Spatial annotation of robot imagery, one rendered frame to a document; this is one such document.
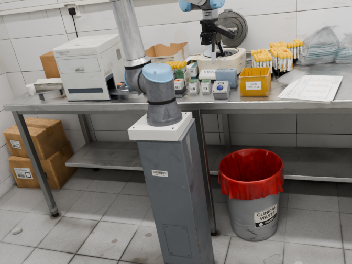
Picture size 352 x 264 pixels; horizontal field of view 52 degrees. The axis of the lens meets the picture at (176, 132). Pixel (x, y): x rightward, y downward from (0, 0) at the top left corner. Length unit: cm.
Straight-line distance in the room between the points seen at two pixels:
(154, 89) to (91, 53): 60
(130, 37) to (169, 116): 35
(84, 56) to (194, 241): 107
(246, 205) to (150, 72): 94
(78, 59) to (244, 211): 120
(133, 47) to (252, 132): 128
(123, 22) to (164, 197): 75
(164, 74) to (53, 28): 155
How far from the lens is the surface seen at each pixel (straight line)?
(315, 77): 188
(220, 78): 183
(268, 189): 194
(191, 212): 160
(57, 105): 211
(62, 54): 201
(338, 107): 167
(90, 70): 195
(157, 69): 140
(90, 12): 261
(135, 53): 150
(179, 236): 172
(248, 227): 210
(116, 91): 195
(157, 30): 242
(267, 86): 170
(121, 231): 240
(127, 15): 148
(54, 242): 252
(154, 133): 141
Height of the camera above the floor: 152
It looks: 26 degrees down
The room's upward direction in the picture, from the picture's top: 10 degrees counter-clockwise
